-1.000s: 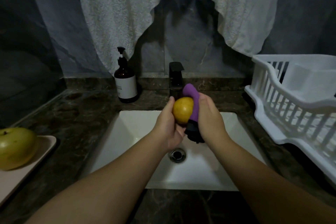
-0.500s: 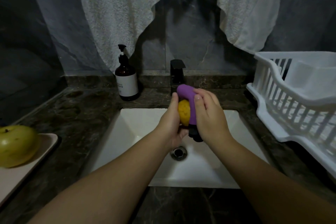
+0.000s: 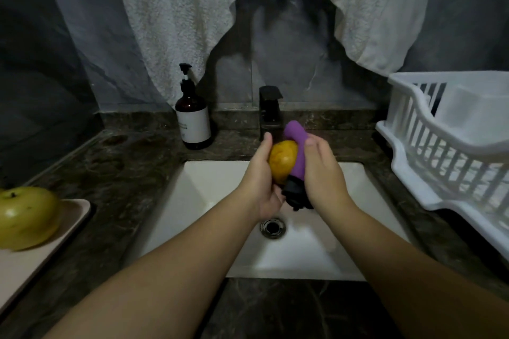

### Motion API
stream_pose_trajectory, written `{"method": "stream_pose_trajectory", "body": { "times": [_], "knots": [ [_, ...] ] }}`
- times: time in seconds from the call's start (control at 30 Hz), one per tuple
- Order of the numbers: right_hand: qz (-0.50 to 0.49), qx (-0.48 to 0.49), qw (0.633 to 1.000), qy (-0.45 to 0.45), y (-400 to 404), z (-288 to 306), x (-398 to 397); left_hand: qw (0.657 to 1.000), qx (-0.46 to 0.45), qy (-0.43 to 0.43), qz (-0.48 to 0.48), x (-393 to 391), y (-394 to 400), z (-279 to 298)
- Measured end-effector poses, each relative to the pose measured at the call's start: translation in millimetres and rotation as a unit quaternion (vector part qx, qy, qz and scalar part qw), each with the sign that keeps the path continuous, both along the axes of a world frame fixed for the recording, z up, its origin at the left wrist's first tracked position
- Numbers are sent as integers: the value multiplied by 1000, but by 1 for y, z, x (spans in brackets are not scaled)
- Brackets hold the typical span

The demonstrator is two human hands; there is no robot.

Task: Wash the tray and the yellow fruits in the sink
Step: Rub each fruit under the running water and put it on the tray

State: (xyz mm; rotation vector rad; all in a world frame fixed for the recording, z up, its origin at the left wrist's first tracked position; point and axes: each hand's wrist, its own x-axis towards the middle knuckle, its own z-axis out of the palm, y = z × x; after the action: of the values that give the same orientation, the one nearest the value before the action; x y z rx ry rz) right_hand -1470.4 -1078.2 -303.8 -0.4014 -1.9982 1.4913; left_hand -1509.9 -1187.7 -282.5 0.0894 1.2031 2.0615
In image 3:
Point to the person's right hand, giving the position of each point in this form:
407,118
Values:
324,176

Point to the person's left hand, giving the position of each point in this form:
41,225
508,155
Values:
258,184

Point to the purple cloth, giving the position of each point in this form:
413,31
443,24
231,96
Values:
296,134

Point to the black faucet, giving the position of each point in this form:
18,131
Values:
270,108

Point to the dark soap pump bottle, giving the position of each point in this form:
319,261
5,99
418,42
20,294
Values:
193,116

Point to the beige plastic tray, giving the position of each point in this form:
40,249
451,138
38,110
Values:
68,243

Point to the spotted yellow apple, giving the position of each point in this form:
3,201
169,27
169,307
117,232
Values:
28,217

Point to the person's right forearm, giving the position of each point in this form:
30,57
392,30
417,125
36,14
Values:
421,279

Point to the person's left forearm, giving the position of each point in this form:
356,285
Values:
143,283

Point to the metal sink drain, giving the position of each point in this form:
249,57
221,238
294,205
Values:
273,227

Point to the white sink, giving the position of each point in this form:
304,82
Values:
183,212

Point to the white plastic basket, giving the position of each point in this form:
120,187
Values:
453,152

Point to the white hanging towel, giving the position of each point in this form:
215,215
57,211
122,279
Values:
167,17

